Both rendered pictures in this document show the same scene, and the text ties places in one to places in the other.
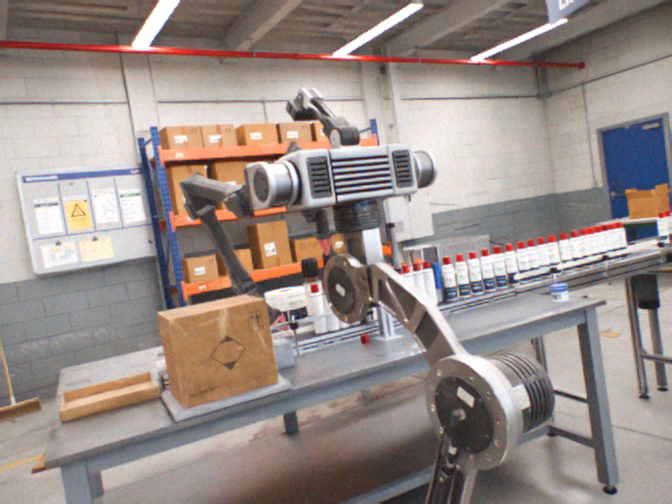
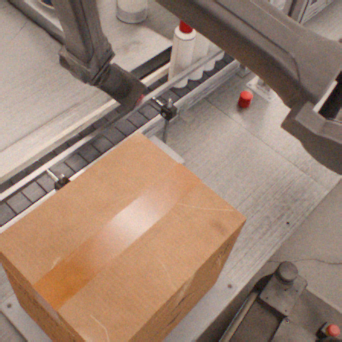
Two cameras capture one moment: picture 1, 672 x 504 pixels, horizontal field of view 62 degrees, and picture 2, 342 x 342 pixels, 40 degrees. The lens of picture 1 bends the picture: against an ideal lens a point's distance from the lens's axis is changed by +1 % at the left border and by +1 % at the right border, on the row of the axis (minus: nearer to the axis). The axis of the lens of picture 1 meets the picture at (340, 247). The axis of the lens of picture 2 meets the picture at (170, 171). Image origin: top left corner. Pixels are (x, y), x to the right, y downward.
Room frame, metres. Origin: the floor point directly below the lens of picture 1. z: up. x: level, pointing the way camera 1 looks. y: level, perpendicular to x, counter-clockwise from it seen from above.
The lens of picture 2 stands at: (1.45, 0.57, 1.75)
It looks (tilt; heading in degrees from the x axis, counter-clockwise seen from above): 54 degrees down; 330
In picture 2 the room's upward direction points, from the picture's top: 11 degrees clockwise
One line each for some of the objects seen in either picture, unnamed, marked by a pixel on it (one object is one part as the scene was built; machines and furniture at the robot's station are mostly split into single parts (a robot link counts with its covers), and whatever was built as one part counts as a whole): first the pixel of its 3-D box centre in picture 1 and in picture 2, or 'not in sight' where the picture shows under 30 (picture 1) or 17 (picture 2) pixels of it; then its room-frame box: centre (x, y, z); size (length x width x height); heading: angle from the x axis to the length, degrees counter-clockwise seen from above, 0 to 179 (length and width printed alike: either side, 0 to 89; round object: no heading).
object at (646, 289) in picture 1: (643, 279); not in sight; (3.25, -1.74, 0.71); 0.15 x 0.12 x 0.34; 25
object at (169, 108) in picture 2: (293, 335); (159, 118); (2.11, 0.23, 0.91); 0.07 x 0.03 x 0.16; 25
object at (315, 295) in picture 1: (317, 308); (182, 51); (2.24, 0.13, 0.98); 0.05 x 0.05 x 0.20
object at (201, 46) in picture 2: (329, 306); (198, 43); (2.26, 0.08, 0.98); 0.05 x 0.05 x 0.20
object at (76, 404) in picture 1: (110, 394); not in sight; (1.90, 0.87, 0.85); 0.30 x 0.26 x 0.04; 115
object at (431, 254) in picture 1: (425, 274); not in sight; (2.58, -0.38, 1.01); 0.14 x 0.13 x 0.26; 115
